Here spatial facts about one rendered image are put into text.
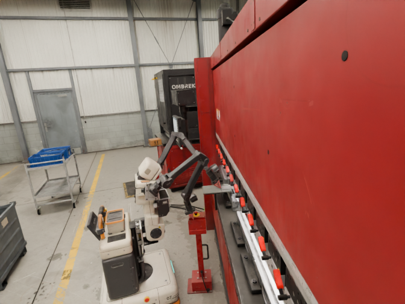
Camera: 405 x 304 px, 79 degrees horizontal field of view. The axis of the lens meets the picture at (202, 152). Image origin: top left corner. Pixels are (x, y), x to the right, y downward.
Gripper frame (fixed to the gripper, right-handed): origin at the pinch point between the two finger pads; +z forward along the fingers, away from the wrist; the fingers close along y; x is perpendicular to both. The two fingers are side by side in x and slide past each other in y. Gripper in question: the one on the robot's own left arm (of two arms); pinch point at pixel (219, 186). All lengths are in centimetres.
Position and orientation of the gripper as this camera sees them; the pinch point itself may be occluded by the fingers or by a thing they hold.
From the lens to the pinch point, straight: 241.9
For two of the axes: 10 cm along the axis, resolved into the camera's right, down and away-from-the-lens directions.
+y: -0.6, -2.3, 9.7
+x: -8.2, 5.7, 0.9
